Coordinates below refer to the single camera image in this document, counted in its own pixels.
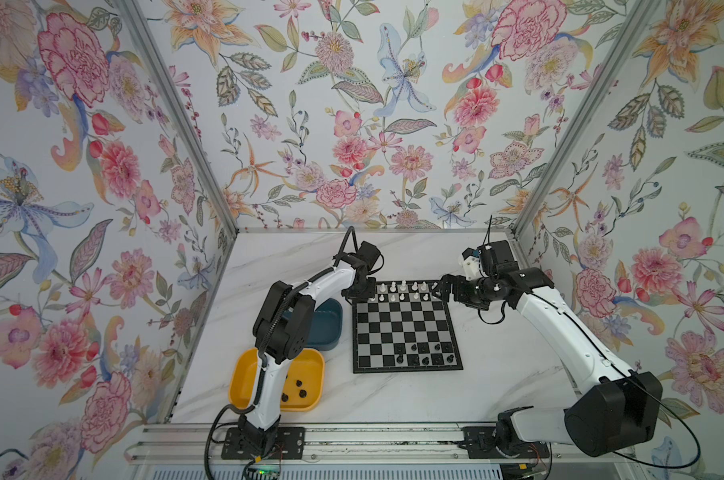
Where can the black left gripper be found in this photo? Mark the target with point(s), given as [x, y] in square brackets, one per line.
[369, 293]

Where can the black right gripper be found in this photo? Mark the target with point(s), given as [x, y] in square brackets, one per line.
[459, 283]

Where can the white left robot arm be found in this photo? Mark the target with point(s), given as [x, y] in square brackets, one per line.
[282, 328]

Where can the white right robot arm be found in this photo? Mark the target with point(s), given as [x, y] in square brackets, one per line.
[617, 407]

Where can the teal plastic tray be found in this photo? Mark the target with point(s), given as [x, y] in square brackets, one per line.
[326, 327]

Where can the black and silver chessboard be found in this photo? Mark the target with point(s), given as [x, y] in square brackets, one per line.
[404, 327]

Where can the yellow plastic tray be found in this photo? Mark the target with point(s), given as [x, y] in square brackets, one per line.
[303, 386]

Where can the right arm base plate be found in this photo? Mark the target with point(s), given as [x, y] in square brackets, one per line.
[500, 441]

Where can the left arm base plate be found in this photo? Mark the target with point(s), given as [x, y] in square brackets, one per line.
[277, 443]

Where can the aluminium front rail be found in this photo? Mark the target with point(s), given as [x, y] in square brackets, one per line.
[336, 443]

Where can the left aluminium corner post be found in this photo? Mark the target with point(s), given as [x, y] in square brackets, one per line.
[141, 35]

